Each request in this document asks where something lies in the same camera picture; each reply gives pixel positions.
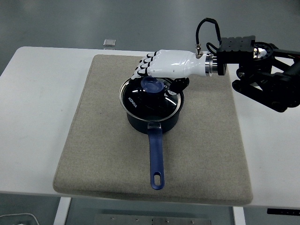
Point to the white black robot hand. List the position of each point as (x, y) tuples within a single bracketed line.
[(173, 63)]

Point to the glass pot lid blue knob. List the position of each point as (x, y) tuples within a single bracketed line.
[(145, 105)]

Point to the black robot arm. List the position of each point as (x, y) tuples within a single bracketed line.
[(257, 75)]

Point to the small silver floor plate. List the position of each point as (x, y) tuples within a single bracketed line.
[(109, 42)]

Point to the beige fabric mat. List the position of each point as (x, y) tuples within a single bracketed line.
[(105, 140)]

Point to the grey metal plate with screws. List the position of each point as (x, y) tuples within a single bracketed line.
[(152, 220)]

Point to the white table leg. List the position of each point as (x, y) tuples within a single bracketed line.
[(62, 211), (239, 216)]

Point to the black bar under table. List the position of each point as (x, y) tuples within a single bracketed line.
[(283, 211)]

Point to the white rounded object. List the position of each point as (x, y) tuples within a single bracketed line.
[(18, 219)]

